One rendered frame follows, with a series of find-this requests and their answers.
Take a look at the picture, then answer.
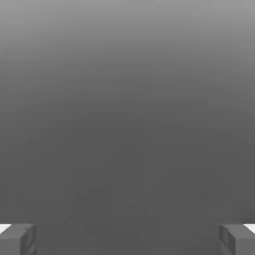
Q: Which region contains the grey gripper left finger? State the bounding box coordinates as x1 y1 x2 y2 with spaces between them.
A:
0 223 38 255

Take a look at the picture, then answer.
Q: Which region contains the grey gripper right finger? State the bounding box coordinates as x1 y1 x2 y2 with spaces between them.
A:
218 223 255 255

